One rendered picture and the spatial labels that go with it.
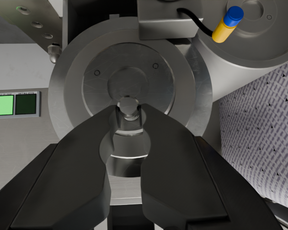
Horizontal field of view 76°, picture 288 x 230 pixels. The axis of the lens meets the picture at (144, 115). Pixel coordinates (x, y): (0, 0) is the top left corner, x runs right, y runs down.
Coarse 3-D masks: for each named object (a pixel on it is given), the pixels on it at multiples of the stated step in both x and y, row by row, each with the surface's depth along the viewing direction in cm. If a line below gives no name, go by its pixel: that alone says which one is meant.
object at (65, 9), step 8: (64, 0) 18; (64, 8) 18; (72, 8) 19; (64, 16) 18; (72, 16) 19; (80, 16) 22; (88, 16) 25; (96, 16) 30; (104, 16) 37; (64, 24) 18; (72, 24) 19; (80, 24) 22; (88, 24) 25; (64, 32) 18; (72, 32) 19; (80, 32) 22; (64, 40) 18; (64, 48) 18
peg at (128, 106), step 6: (126, 96) 12; (132, 96) 12; (120, 102) 11; (126, 102) 11; (132, 102) 11; (138, 102) 12; (120, 108) 11; (126, 108) 11; (132, 108) 11; (138, 108) 12; (126, 114) 11; (132, 114) 11; (138, 114) 13; (132, 120) 14
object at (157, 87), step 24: (120, 48) 15; (144, 48) 15; (96, 72) 15; (120, 72) 15; (144, 72) 15; (168, 72) 15; (96, 96) 14; (120, 96) 15; (144, 96) 15; (168, 96) 14
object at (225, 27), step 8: (184, 8) 13; (232, 8) 9; (240, 8) 9; (192, 16) 13; (224, 16) 10; (232, 16) 9; (240, 16) 9; (200, 24) 12; (224, 24) 10; (232, 24) 10; (208, 32) 12; (216, 32) 11; (224, 32) 10; (216, 40) 11; (224, 40) 11
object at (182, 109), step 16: (112, 32) 17; (128, 32) 17; (96, 48) 16; (160, 48) 16; (176, 48) 16; (80, 64) 16; (176, 64) 16; (80, 80) 16; (176, 80) 16; (192, 80) 16; (64, 96) 16; (80, 96) 16; (176, 96) 16; (192, 96) 16; (80, 112) 16; (176, 112) 16; (192, 112) 16; (128, 144) 15
